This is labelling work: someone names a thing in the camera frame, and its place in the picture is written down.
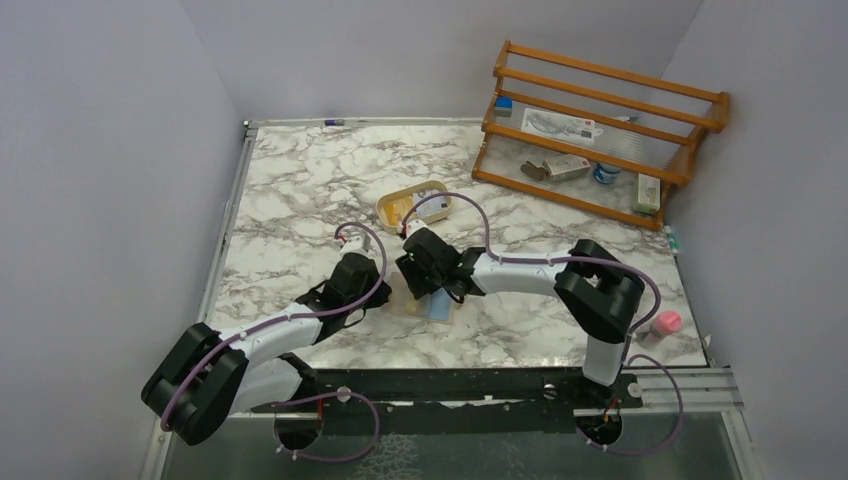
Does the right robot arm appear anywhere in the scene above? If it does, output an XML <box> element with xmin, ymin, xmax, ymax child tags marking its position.
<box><xmin>396</xmin><ymin>227</ymin><xmax>646</xmax><ymax>407</ymax></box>

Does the green white small box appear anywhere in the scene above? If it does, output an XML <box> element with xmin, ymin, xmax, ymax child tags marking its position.
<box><xmin>633</xmin><ymin>174</ymin><xmax>661</xmax><ymax>215</ymax></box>

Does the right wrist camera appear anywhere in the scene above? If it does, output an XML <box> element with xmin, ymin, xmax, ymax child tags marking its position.
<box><xmin>397</xmin><ymin>218</ymin><xmax>428</xmax><ymax>240</ymax></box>

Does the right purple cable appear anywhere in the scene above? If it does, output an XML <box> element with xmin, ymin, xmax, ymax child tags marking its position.
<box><xmin>397</xmin><ymin>192</ymin><xmax>686</xmax><ymax>460</ymax></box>

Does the orange card in tray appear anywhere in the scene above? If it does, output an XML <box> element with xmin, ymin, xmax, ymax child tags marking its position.
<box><xmin>383</xmin><ymin>199</ymin><xmax>412</xmax><ymax>228</ymax></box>

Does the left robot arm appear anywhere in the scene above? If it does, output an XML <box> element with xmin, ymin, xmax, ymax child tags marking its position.
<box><xmin>140</xmin><ymin>252</ymin><xmax>391</xmax><ymax>445</ymax></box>

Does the wooden shelf rack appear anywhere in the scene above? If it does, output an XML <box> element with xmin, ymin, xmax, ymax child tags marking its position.
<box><xmin>471</xmin><ymin>41</ymin><xmax>730</xmax><ymax>230</ymax></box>

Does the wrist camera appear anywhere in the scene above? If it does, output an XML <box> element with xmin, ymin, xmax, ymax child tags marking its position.
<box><xmin>336</xmin><ymin>233</ymin><xmax>373</xmax><ymax>259</ymax></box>
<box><xmin>397</xmin><ymin>218</ymin><xmax>428</xmax><ymax>240</ymax></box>

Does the clear packet with red label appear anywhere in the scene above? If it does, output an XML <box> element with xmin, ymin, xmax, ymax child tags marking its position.
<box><xmin>521</xmin><ymin>108</ymin><xmax>603</xmax><ymax>146</ymax></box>

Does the blue white small box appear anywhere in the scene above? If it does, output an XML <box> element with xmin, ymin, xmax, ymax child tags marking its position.
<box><xmin>493</xmin><ymin>96</ymin><xmax>513</xmax><ymax>118</ymax></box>

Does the green white tube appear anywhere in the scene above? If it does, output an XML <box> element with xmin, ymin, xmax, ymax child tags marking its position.
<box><xmin>663</xmin><ymin>225</ymin><xmax>679</xmax><ymax>256</ymax></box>

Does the pink object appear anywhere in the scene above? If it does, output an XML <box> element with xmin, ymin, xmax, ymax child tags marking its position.
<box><xmin>638</xmin><ymin>311</ymin><xmax>683</xmax><ymax>349</ymax></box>

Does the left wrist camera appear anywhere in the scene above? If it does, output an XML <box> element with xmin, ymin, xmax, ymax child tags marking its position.
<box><xmin>336</xmin><ymin>233</ymin><xmax>373</xmax><ymax>259</ymax></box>

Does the white black card in tray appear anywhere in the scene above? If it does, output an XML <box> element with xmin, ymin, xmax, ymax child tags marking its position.
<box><xmin>411</xmin><ymin>189</ymin><xmax>449</xmax><ymax>219</ymax></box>

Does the grey box with red label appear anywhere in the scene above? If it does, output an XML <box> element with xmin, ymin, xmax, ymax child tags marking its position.
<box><xmin>542</xmin><ymin>154</ymin><xmax>590</xmax><ymax>181</ymax></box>

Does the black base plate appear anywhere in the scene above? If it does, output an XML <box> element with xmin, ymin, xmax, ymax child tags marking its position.
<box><xmin>182</xmin><ymin>354</ymin><xmax>644</xmax><ymax>437</ymax></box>

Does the brown small object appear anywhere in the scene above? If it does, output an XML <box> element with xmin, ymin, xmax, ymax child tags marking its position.
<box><xmin>520</xmin><ymin>161</ymin><xmax>548</xmax><ymax>181</ymax></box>

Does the blue white bottle cap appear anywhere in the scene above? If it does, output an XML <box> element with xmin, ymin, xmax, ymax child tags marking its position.
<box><xmin>592</xmin><ymin>162</ymin><xmax>622</xmax><ymax>185</ymax></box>

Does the beige oval tray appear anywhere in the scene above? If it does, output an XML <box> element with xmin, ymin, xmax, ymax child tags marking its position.
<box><xmin>375</xmin><ymin>180</ymin><xmax>452</xmax><ymax>233</ymax></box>

